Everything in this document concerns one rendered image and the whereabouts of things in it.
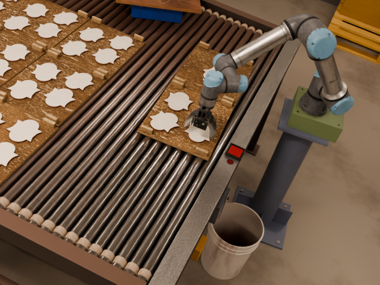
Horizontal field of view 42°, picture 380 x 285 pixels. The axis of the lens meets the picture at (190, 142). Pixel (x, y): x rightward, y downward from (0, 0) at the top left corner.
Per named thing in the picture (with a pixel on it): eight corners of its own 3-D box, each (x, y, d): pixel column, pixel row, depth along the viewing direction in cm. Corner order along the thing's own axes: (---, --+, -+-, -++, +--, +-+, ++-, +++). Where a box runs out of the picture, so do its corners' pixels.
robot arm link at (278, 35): (306, -2, 212) (207, 55, 217) (318, 11, 205) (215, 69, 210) (311, 18, 221) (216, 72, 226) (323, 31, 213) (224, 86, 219)
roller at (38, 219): (219, 18, 319) (221, 12, 316) (35, 235, 181) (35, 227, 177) (212, 16, 320) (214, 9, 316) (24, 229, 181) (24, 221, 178)
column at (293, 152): (290, 206, 334) (342, 111, 275) (281, 250, 307) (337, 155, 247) (237, 186, 337) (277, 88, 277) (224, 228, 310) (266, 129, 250)
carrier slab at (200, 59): (254, 68, 278) (254, 65, 277) (233, 108, 249) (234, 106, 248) (197, 46, 283) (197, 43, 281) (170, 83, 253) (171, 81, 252)
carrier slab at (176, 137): (233, 109, 248) (234, 107, 247) (208, 161, 219) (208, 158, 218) (169, 84, 252) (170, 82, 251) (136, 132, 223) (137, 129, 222)
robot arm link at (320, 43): (342, 90, 245) (318, 11, 205) (358, 109, 235) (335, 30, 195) (321, 102, 246) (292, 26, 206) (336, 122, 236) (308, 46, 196)
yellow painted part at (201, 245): (204, 247, 222) (216, 216, 206) (196, 262, 216) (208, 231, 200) (188, 239, 224) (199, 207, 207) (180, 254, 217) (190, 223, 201)
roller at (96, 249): (255, 33, 315) (257, 26, 312) (95, 266, 177) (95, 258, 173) (248, 30, 316) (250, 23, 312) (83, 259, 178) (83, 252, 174)
